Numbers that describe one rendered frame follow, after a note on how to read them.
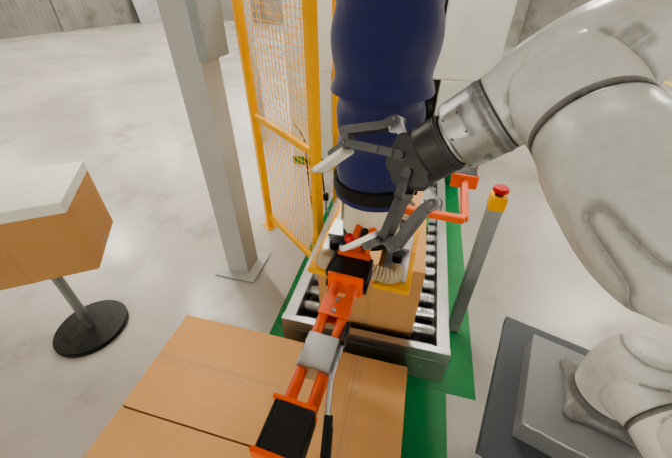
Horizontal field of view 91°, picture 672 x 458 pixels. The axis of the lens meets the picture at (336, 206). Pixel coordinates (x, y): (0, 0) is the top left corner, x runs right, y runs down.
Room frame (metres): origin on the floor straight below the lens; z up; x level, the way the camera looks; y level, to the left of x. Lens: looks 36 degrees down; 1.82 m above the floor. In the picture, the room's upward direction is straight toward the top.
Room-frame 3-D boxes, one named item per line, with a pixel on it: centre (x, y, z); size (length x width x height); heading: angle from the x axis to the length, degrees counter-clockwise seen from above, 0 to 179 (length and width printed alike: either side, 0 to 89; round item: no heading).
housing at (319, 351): (0.33, 0.03, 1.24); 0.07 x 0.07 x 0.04; 73
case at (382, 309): (1.14, -0.19, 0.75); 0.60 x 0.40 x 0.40; 167
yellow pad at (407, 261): (0.75, -0.20, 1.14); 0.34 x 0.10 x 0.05; 163
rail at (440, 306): (1.85, -0.71, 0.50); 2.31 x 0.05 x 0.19; 166
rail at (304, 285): (2.01, -0.08, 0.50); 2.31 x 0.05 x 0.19; 166
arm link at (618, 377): (0.42, -0.74, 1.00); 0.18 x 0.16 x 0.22; 4
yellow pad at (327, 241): (0.81, -0.02, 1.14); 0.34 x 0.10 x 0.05; 163
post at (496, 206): (1.23, -0.73, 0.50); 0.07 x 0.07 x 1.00; 76
